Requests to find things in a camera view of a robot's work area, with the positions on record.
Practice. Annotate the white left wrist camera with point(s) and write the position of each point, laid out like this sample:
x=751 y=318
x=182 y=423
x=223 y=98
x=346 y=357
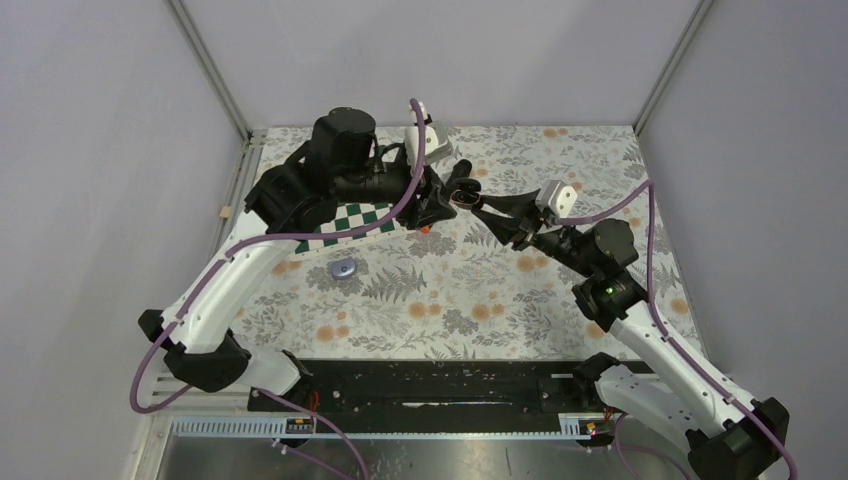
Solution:
x=437 y=143

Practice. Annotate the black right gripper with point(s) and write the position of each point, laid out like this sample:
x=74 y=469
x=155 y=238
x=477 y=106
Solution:
x=511 y=230

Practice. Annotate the white slotted cable duct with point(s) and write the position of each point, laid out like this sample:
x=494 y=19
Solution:
x=296 y=427

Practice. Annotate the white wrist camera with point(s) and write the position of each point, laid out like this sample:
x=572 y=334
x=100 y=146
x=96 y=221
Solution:
x=556 y=199
x=437 y=143

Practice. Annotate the green white checkered board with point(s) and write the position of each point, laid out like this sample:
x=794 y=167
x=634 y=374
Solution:
x=351 y=216

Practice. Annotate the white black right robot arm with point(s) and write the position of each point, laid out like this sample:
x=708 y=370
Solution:
x=724 y=430

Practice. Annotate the floral patterned table mat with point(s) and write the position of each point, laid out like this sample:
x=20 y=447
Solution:
x=456 y=293

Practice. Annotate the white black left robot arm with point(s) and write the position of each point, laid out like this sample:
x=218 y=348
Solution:
x=339 y=184

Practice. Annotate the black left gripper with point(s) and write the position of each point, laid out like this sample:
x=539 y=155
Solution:
x=425 y=204

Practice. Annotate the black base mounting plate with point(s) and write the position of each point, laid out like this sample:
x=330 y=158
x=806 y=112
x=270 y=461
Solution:
x=464 y=393

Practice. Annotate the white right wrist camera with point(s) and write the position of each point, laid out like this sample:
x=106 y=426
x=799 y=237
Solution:
x=556 y=199

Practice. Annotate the purple earbud charging case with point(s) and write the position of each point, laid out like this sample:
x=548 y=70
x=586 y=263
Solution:
x=343 y=269

